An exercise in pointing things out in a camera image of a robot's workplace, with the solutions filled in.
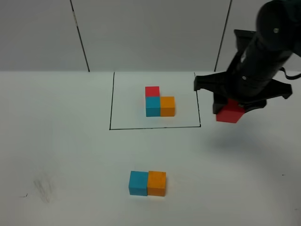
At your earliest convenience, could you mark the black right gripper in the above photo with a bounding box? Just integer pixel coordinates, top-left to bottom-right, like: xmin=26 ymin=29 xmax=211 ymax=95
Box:
xmin=194 ymin=56 xmax=293 ymax=114

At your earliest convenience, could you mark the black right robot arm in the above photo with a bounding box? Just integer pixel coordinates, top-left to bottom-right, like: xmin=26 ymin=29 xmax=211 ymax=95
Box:
xmin=194 ymin=0 xmax=301 ymax=114

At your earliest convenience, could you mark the orange template block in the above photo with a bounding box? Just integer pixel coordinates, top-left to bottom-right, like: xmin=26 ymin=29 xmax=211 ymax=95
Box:
xmin=160 ymin=97 xmax=175 ymax=117

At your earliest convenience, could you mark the blue template block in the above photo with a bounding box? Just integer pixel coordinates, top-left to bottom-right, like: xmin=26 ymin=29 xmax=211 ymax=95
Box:
xmin=145 ymin=97 xmax=160 ymax=117

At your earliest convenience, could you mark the red template block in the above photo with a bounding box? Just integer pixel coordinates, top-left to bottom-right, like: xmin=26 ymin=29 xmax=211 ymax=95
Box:
xmin=145 ymin=86 xmax=160 ymax=97

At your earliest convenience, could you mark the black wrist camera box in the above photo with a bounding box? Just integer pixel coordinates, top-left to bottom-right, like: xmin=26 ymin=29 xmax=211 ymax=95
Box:
xmin=234 ymin=29 xmax=256 ymax=57

